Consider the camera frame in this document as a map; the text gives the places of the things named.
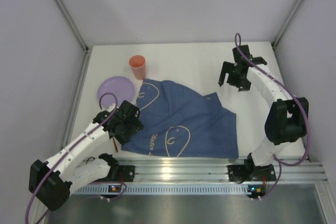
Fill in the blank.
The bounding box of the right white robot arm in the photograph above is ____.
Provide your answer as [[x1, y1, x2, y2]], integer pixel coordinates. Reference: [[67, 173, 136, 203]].
[[218, 45, 309, 184]]

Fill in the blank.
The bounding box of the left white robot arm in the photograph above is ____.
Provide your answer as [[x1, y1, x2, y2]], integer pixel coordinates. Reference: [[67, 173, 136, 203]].
[[28, 101, 143, 211]]

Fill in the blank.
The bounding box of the purple plastic plate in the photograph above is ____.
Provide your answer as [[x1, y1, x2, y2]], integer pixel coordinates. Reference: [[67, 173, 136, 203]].
[[97, 76, 135, 108]]

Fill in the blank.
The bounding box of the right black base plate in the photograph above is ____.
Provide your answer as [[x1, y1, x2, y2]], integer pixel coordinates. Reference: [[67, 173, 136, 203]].
[[227, 165, 277, 184]]

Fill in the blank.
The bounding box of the blue embroidered cloth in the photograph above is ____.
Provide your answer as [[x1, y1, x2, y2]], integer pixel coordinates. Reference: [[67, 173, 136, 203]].
[[121, 79, 238, 159]]

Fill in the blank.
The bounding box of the aluminium mounting rail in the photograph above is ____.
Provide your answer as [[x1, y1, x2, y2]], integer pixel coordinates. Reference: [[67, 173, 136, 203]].
[[41, 157, 328, 183]]

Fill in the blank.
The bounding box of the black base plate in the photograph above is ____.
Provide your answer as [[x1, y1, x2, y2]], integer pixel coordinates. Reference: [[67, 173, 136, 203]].
[[227, 165, 277, 184], [93, 165, 135, 183]]

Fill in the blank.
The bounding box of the orange plastic cup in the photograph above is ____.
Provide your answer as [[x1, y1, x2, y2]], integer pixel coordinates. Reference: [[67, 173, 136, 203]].
[[129, 55, 146, 80]]

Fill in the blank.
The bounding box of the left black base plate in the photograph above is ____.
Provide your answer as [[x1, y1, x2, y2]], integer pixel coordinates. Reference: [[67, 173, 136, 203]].
[[93, 165, 135, 183]]

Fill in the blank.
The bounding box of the right aluminium corner post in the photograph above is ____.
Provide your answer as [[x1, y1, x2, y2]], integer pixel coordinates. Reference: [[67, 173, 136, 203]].
[[271, 0, 305, 50]]

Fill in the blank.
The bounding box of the left aluminium corner post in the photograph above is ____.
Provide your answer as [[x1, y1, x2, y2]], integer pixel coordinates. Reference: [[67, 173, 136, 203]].
[[54, 0, 89, 52]]

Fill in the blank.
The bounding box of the aluminium corner post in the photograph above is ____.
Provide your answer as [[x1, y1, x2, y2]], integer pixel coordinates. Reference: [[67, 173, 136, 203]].
[[54, 0, 89, 52], [271, 0, 305, 50]]

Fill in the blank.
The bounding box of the slotted cable duct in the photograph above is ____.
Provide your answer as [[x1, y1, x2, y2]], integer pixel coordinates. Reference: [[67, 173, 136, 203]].
[[73, 183, 265, 196]]

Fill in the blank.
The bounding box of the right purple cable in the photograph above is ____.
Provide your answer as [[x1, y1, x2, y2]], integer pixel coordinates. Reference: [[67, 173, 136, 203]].
[[234, 33, 311, 198]]

